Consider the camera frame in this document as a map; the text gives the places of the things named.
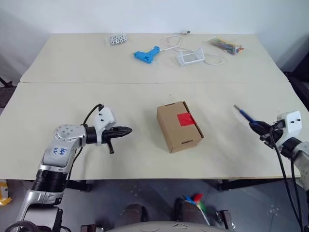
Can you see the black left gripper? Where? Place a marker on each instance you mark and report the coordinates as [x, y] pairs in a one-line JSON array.
[[108, 135]]

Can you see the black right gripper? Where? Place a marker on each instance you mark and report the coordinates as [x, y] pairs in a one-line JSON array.
[[276, 134]]

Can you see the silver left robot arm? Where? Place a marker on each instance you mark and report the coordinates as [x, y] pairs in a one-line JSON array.
[[58, 154]]

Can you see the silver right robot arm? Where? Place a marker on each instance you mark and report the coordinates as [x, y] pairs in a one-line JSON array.
[[300, 154]]

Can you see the brown cardboard box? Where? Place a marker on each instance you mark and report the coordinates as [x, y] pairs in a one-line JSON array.
[[173, 135]]

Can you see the red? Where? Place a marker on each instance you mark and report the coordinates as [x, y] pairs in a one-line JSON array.
[[197, 199]]

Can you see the red tape patch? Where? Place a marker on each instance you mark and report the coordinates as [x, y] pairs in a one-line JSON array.
[[184, 119]]

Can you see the black table leg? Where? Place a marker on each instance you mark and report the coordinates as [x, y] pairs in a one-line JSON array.
[[80, 186]]

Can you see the blue glue gun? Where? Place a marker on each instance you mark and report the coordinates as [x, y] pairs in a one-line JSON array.
[[144, 56]]

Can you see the bag of coloured sticks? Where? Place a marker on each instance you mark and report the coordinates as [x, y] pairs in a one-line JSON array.
[[227, 45]]

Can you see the clear plastic tray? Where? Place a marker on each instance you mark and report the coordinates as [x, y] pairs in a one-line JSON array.
[[190, 58]]

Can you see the dark rounded shape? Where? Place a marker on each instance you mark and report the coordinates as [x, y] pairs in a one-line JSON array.
[[190, 215]]

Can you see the black stand base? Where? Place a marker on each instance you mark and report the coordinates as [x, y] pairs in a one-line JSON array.
[[6, 83]]

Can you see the yellow object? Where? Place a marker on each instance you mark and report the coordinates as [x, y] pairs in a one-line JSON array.
[[4, 200]]

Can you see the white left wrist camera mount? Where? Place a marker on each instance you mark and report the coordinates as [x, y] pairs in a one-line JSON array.
[[106, 118]]

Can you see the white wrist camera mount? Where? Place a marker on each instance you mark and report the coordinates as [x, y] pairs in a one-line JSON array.
[[106, 118], [293, 123]]

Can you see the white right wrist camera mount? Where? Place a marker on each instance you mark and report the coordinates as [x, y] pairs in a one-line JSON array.
[[293, 123]]

